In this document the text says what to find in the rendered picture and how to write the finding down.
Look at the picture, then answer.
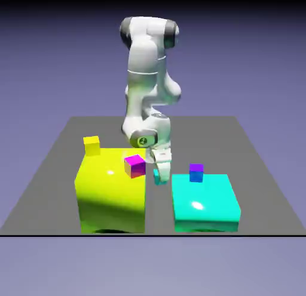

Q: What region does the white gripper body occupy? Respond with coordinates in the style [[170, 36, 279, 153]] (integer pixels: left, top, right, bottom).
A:
[[152, 159, 172, 183]]

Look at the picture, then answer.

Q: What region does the small cyan cube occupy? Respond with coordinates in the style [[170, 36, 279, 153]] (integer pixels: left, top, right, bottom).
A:
[[152, 168, 167, 186]]

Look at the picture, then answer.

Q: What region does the small magenta cube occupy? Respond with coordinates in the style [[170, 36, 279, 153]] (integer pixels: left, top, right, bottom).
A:
[[123, 154, 146, 179]]

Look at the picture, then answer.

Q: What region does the small blue cube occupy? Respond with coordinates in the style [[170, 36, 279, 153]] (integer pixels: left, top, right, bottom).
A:
[[189, 163, 204, 183]]

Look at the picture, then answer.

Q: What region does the small yellow cube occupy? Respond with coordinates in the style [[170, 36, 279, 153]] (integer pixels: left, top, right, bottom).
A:
[[82, 135, 101, 157]]

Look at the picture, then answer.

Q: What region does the large cyan box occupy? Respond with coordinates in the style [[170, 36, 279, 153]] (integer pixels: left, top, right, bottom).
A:
[[171, 173, 241, 233]]

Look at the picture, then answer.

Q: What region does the large yellow box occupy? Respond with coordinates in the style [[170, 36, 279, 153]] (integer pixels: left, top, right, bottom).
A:
[[74, 147, 147, 235]]

